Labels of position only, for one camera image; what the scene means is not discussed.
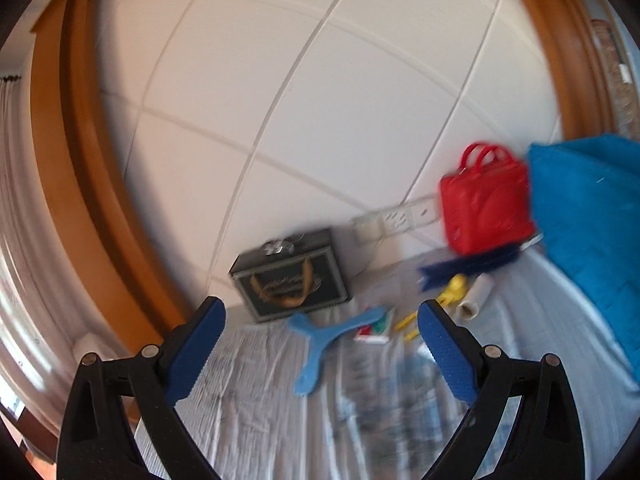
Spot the yellow plastic tool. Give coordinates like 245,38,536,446
395,274,471,341

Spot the white lint roller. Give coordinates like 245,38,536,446
457,274,496,321

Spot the dark blue zipper pouch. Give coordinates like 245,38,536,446
417,242,521,291

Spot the red handbag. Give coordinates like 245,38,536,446
439,142,537,256

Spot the small red green card box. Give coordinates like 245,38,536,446
354,310,396,345

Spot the dark gift box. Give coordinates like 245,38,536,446
229,228,353,323

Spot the clear plastic wrapper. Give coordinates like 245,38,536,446
335,345,451,431

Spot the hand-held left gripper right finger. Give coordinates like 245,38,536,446
416,299,586,480

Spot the wooden wall frame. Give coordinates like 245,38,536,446
30,0,616,431

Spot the light blue boomerang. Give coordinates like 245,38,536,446
288,305,391,396

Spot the white wall socket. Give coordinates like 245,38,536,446
381,206,415,235
411,199,442,226

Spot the white curtain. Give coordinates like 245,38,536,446
0,75,101,411

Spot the blue storage box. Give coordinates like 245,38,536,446
527,132,640,376

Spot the white striped tablecloth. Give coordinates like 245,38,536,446
132,240,640,480

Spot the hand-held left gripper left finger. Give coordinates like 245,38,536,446
56,296,227,480

